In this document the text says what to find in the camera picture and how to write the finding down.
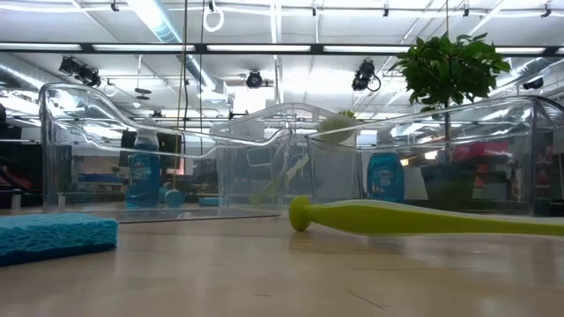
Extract green dish brush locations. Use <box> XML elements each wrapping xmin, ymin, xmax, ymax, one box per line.
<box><xmin>288</xmin><ymin>195</ymin><xmax>564</xmax><ymax>238</ymax></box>
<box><xmin>249</xmin><ymin>109</ymin><xmax>359</xmax><ymax>207</ymax></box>

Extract blue Dawn dish soap bottle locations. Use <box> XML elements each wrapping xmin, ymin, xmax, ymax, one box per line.
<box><xmin>366</xmin><ymin>131</ymin><xmax>405</xmax><ymax>202</ymax></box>
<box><xmin>126</xmin><ymin>118</ymin><xmax>161</xmax><ymax>209</ymax></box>

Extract clear plastic bin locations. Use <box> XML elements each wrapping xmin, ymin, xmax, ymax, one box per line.
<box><xmin>210</xmin><ymin>101</ymin><xmax>367</xmax><ymax>208</ymax></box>
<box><xmin>38</xmin><ymin>82</ymin><xmax>293</xmax><ymax>224</ymax></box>
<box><xmin>305</xmin><ymin>95</ymin><xmax>564</xmax><ymax>217</ymax></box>

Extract black overhead light bar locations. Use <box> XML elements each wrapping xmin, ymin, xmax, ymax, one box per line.
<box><xmin>0</xmin><ymin>41</ymin><xmax>564</xmax><ymax>56</ymax></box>

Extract green potted plant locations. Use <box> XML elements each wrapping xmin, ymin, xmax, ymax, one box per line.
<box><xmin>390</xmin><ymin>31</ymin><xmax>512</xmax><ymax>203</ymax></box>

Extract red storage bins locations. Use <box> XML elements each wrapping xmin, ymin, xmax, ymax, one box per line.
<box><xmin>452</xmin><ymin>141</ymin><xmax>511</xmax><ymax>162</ymax></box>

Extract round black overhead camera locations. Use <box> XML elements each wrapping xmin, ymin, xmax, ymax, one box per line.
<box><xmin>245</xmin><ymin>70</ymin><xmax>264</xmax><ymax>89</ymax></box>

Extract black hanging camera unit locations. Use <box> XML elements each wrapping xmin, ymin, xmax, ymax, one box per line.
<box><xmin>58</xmin><ymin>55</ymin><xmax>102</xmax><ymax>88</ymax></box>
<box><xmin>351</xmin><ymin>59</ymin><xmax>382</xmax><ymax>92</ymax></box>

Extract black hanging cable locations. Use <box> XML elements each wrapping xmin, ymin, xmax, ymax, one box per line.
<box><xmin>178</xmin><ymin>0</ymin><xmax>190</xmax><ymax>133</ymax></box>

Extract white cable loop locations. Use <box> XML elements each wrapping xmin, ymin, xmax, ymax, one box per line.
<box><xmin>202</xmin><ymin>7</ymin><xmax>226</xmax><ymax>33</ymax></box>

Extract silver ceiling duct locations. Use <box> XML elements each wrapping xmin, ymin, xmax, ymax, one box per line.
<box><xmin>127</xmin><ymin>0</ymin><xmax>217</xmax><ymax>92</ymax></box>

